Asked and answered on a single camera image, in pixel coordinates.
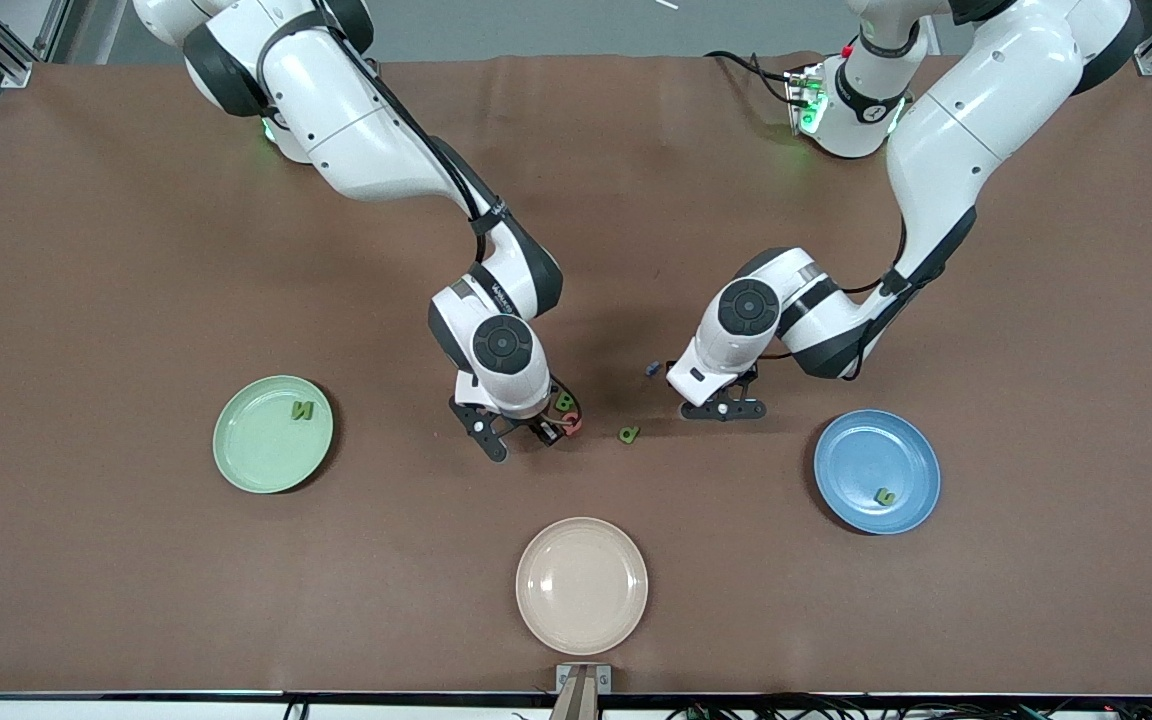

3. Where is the blue plate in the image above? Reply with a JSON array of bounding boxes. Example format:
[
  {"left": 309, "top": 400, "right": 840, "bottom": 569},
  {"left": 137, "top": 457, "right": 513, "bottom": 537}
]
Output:
[{"left": 814, "top": 409, "right": 941, "bottom": 536}]

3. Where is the beige plate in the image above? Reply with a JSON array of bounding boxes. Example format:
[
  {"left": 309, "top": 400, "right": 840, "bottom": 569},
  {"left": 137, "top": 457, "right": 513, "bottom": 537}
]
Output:
[{"left": 516, "top": 517, "right": 649, "bottom": 657}]

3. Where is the light green plate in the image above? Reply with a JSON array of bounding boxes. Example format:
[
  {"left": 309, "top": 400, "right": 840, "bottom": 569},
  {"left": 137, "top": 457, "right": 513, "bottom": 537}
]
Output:
[{"left": 213, "top": 375, "right": 335, "bottom": 495}]

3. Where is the brown table cover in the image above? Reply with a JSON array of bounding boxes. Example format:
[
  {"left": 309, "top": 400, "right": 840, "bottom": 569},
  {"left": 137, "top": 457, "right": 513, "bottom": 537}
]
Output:
[{"left": 0, "top": 52, "right": 1152, "bottom": 698}]

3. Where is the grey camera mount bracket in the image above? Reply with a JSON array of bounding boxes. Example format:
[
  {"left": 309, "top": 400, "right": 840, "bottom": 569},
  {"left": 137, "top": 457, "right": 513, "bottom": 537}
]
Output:
[{"left": 551, "top": 663, "right": 614, "bottom": 720}]

